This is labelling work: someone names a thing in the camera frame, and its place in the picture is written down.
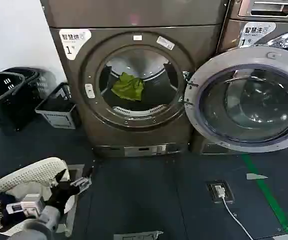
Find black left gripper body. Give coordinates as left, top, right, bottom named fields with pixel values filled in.
left=42, top=180, right=81, bottom=214

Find white power plug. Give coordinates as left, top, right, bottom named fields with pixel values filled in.
left=214, top=184, right=227, bottom=199

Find grey tape scrap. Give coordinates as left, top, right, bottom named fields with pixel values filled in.
left=245, top=172, right=268, bottom=181

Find grey dryer with open drum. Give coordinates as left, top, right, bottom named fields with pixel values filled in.
left=39, top=0, right=231, bottom=158

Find green garment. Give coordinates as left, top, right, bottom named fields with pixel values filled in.
left=111, top=71, right=146, bottom=102

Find grey washer with drawer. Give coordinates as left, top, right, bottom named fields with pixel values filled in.
left=190, top=0, right=288, bottom=156

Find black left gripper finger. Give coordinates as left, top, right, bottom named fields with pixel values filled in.
left=69, top=166, right=95, bottom=195
left=50, top=168, right=68, bottom=189

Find grey metal floor plate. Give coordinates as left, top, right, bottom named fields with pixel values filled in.
left=113, top=230, right=164, bottom=240

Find white perforated laundry basket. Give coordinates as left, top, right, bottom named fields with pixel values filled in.
left=0, top=156, right=79, bottom=237

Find white power cable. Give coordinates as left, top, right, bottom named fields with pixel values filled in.
left=221, top=196, right=253, bottom=240

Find floor socket box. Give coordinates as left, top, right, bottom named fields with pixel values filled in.
left=206, top=179, right=235, bottom=204

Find grey rectangular plastic crate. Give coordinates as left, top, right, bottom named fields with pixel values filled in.
left=35, top=82, right=82, bottom=130

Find green floor tape line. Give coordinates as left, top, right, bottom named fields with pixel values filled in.
left=241, top=153, right=288, bottom=234

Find black slotted laundry basket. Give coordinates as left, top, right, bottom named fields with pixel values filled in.
left=0, top=72, right=26, bottom=133
left=3, top=66, right=57, bottom=118

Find round glass dryer door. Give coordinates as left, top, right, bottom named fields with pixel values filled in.
left=183, top=45, right=288, bottom=154

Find dark clothes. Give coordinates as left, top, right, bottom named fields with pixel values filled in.
left=0, top=190, right=20, bottom=227

